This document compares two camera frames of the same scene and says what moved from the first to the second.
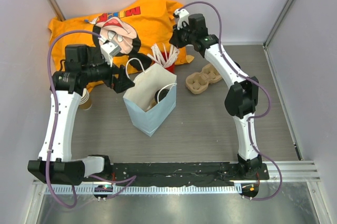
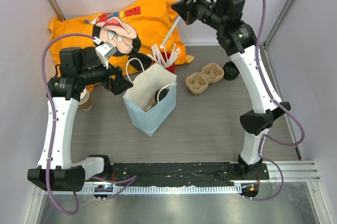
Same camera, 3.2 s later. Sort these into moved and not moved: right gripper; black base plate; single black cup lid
Moved: right gripper
Not moved: black base plate; single black cup lid
